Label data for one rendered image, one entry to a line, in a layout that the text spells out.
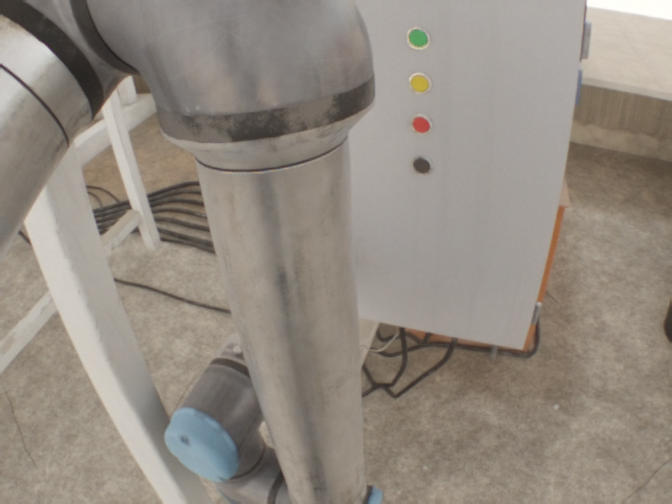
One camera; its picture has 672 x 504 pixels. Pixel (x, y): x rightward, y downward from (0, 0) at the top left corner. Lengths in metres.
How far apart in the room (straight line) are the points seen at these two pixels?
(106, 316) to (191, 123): 0.33
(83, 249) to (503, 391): 1.35
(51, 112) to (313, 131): 0.14
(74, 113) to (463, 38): 0.43
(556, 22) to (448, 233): 0.34
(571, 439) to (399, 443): 0.54
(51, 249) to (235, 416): 0.26
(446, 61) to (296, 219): 0.38
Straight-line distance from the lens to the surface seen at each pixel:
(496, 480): 1.43
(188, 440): 0.53
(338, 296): 0.29
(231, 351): 0.57
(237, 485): 0.62
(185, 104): 0.21
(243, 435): 0.54
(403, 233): 0.72
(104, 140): 3.75
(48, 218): 0.47
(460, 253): 0.71
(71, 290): 0.50
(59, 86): 0.27
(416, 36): 0.57
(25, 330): 1.89
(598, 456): 1.55
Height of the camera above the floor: 1.29
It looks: 39 degrees down
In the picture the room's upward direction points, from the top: 7 degrees counter-clockwise
